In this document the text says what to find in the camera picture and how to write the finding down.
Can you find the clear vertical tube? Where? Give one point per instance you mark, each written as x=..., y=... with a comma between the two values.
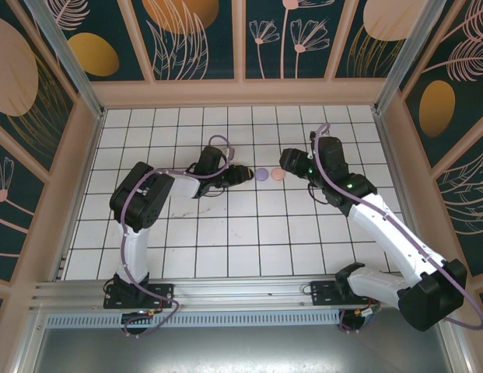
x=408, y=50

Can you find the aluminium mounting rail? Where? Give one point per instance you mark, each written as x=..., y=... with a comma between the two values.
x=241, y=295

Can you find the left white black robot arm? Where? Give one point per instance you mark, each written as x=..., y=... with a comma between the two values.
x=134, y=252

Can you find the purple earbud charging case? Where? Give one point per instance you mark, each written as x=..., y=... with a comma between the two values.
x=261, y=174

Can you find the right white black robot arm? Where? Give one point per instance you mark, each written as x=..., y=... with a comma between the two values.
x=389, y=233

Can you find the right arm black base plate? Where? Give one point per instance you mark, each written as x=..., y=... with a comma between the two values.
x=323, y=295

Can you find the aluminium corner post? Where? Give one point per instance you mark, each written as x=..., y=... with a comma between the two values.
x=70, y=62

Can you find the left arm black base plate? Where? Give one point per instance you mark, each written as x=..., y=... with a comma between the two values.
x=163, y=295

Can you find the aluminium table side rail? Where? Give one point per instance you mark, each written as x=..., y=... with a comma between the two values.
x=81, y=194
x=402, y=194

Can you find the pink earbud charging case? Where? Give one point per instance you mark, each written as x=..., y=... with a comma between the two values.
x=278, y=174

